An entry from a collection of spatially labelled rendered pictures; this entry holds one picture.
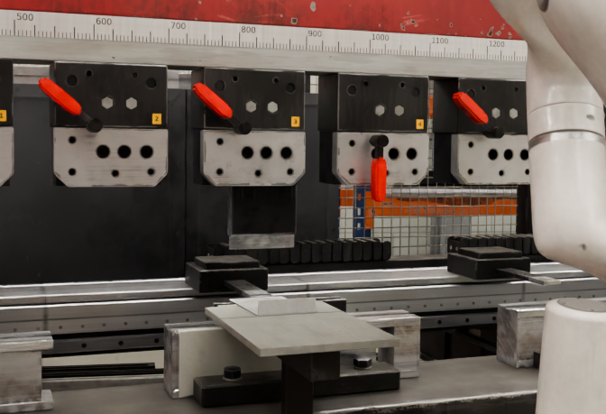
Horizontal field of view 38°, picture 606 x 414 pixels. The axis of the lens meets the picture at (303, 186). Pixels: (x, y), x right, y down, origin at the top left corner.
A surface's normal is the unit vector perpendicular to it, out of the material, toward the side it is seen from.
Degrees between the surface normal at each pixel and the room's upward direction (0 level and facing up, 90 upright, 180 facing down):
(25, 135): 90
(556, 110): 71
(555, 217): 77
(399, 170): 90
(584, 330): 94
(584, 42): 128
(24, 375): 90
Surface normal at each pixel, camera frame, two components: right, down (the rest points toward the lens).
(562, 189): -0.47, -0.28
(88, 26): 0.34, 0.05
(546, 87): -0.66, -0.22
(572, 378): -0.44, 0.10
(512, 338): -0.94, 0.00
